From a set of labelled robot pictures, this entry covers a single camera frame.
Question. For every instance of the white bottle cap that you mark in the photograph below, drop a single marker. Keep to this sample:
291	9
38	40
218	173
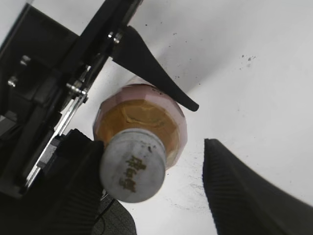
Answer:
132	168

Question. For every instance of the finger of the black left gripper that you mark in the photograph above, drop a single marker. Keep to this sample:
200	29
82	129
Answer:
131	52

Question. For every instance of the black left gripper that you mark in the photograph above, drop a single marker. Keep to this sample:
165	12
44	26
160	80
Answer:
43	66

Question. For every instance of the peach oolong tea bottle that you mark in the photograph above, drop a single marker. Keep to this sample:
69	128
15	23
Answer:
139	104

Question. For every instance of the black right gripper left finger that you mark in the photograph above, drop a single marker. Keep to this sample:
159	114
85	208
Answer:
66	199

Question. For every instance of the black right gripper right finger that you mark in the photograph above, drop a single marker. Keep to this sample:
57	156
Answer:
244	203

